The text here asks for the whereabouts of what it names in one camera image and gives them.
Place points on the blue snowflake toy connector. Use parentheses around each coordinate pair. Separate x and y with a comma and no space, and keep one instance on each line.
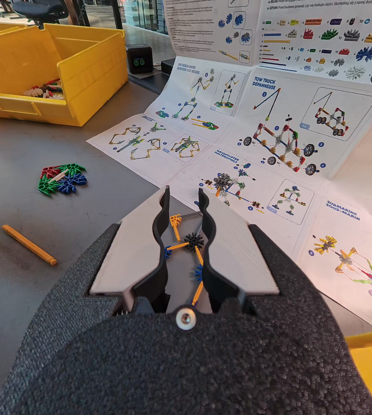
(72,183)

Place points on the black device with display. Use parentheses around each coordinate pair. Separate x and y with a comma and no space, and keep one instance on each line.
(139,58)

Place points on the white toy rod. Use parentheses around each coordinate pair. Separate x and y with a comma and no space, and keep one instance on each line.
(57,177)

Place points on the colourful toy rod figure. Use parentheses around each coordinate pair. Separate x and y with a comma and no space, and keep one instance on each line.
(194,241)

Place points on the red corner toy connector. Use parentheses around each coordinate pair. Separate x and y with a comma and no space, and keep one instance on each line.
(48,171)

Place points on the pile of toy pieces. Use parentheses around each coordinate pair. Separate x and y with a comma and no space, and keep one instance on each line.
(43,90)

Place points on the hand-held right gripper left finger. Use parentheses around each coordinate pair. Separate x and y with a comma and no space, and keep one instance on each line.
(130,259)

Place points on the black office chair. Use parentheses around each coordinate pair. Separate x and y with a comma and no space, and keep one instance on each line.
(39,11)

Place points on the grey desk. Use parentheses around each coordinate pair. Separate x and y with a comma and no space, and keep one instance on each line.
(91,210)

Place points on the white instruction sheet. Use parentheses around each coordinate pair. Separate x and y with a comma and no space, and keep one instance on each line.
(335,162)

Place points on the black power adapter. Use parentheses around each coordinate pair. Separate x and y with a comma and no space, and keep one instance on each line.
(168,66)

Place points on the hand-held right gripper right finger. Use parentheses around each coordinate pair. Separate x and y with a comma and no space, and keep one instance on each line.
(241,259)

